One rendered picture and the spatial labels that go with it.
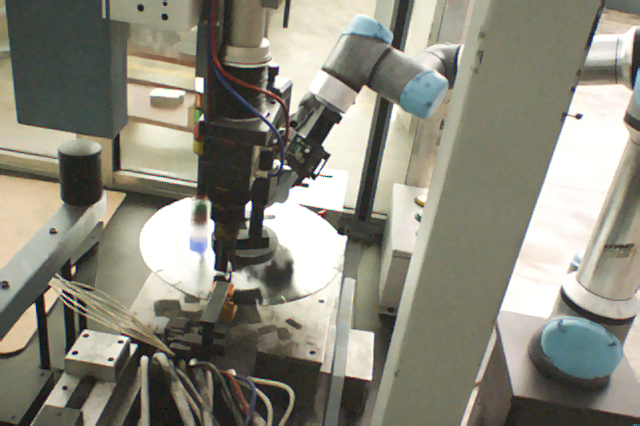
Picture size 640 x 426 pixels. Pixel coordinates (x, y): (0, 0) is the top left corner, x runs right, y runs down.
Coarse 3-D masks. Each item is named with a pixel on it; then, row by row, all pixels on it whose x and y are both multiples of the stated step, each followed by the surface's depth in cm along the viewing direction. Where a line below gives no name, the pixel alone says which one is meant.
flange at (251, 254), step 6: (264, 228) 110; (270, 228) 110; (270, 234) 108; (276, 234) 109; (270, 240) 106; (276, 240) 107; (270, 246) 105; (276, 246) 106; (240, 252) 102; (246, 252) 103; (252, 252) 103; (258, 252) 103; (264, 252) 103; (270, 252) 104; (240, 258) 102; (246, 258) 102; (252, 258) 102; (258, 258) 103
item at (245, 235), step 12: (252, 204) 94; (252, 216) 95; (264, 216) 96; (252, 228) 96; (216, 240) 95; (240, 240) 96; (252, 240) 96; (264, 240) 97; (216, 252) 96; (228, 252) 96; (216, 264) 97
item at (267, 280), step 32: (160, 224) 108; (192, 224) 109; (288, 224) 114; (320, 224) 115; (160, 256) 100; (192, 256) 101; (288, 256) 105; (320, 256) 106; (192, 288) 95; (256, 288) 97; (288, 288) 98; (320, 288) 99
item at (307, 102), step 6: (306, 96) 92; (312, 96) 92; (300, 102) 91; (306, 102) 91; (312, 102) 92; (300, 108) 90; (306, 108) 91; (312, 108) 92; (300, 114) 89; (294, 120) 88; (300, 120) 89; (294, 126) 88
